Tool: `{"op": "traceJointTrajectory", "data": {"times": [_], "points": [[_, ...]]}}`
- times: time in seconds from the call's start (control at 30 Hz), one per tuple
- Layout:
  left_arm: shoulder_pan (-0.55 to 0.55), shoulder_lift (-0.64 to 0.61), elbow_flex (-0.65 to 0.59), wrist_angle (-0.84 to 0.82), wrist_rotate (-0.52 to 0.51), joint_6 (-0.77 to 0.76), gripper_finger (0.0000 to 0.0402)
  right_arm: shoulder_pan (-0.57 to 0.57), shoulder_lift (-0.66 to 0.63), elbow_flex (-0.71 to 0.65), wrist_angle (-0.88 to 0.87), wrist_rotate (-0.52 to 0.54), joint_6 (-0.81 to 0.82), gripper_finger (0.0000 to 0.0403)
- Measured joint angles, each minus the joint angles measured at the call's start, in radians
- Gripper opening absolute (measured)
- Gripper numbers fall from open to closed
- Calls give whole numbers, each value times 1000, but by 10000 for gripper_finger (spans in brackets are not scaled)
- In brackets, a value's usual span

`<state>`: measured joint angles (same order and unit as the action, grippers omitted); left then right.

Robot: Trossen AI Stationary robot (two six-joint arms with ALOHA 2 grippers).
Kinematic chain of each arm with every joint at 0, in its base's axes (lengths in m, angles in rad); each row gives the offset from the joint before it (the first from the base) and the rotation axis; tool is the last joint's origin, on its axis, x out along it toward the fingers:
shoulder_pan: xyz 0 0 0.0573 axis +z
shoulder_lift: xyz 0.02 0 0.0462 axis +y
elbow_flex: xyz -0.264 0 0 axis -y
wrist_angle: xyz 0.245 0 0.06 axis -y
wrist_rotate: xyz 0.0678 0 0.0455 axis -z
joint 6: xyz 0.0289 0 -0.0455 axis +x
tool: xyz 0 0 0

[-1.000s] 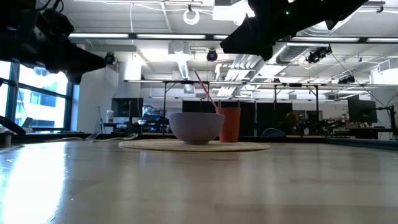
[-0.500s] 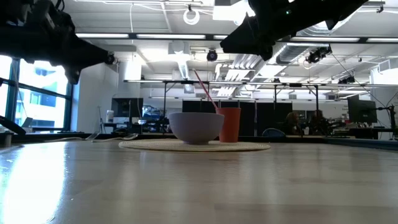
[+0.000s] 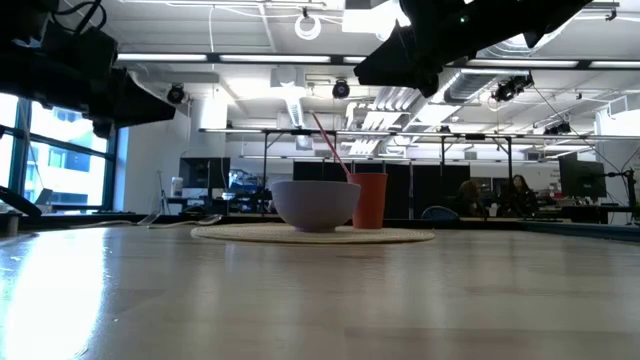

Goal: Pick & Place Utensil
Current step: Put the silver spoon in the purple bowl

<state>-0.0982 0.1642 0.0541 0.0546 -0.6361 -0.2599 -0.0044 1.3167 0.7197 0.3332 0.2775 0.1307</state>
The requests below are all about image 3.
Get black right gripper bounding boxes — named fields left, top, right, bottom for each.
left=353, top=0, right=534, bottom=99

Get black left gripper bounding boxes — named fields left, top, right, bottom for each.
left=0, top=24, right=177, bottom=140

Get red plastic drinking straw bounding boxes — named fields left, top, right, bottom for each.
left=310, top=110, right=353, bottom=177

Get orange plastic cup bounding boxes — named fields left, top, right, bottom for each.
left=347, top=172, right=389, bottom=230

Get light blue plastic bowl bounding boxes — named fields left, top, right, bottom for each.
left=270, top=179, right=362, bottom=233

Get black computer monitor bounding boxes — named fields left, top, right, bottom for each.
left=178, top=156, right=232, bottom=190
left=558, top=152, right=608, bottom=200

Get black partition panels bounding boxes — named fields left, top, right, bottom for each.
left=292, top=161, right=472, bottom=220

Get black curved chair back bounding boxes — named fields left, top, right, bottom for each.
left=0, top=185, right=44, bottom=218

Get person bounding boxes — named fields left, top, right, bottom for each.
left=498, top=174, right=540, bottom=219
left=457, top=179, right=490, bottom=219

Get blue chair back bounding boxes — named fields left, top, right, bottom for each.
left=421, top=205, right=461, bottom=222

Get round woven straw placemat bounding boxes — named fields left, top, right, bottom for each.
left=190, top=222, right=436, bottom=246

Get black ceiling camera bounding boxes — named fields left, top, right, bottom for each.
left=166, top=83, right=187, bottom=106
left=331, top=78, right=352, bottom=100

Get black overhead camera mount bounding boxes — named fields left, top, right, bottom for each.
left=491, top=73, right=535, bottom=104

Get coiled white cable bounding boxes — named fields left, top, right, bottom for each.
left=294, top=13, right=323, bottom=42

